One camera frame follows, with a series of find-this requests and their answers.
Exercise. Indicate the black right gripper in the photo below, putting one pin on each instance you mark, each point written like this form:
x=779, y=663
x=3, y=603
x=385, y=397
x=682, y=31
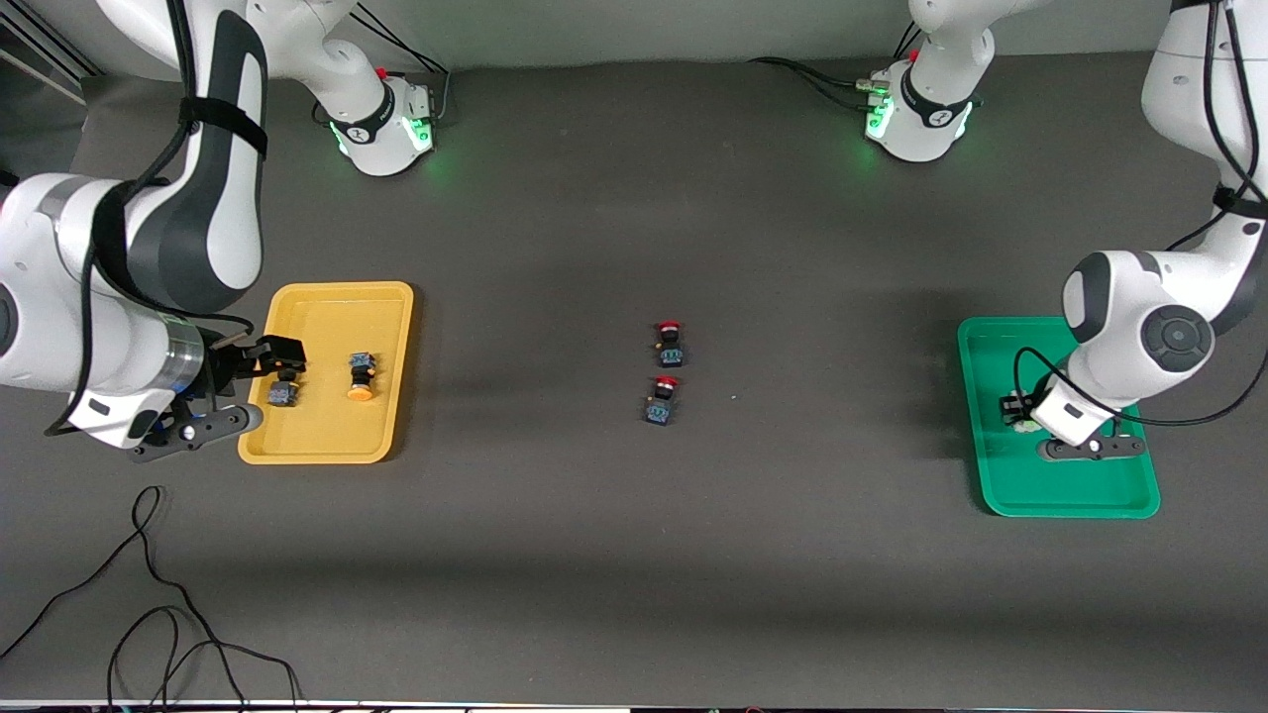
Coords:
x=227, y=364

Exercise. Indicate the yellow push button switch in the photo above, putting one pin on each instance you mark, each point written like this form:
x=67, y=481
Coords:
x=360, y=364
x=283, y=395

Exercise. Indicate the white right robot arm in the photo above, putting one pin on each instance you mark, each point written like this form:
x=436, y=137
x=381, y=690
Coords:
x=59, y=337

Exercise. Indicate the green plastic tray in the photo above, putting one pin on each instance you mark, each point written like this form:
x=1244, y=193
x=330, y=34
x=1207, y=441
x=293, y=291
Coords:
x=991, y=475

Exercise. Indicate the yellow plastic tray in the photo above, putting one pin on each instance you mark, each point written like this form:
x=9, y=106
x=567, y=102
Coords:
x=332, y=436

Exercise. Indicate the red push button switch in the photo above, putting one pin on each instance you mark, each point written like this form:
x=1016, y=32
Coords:
x=661, y=408
x=672, y=352

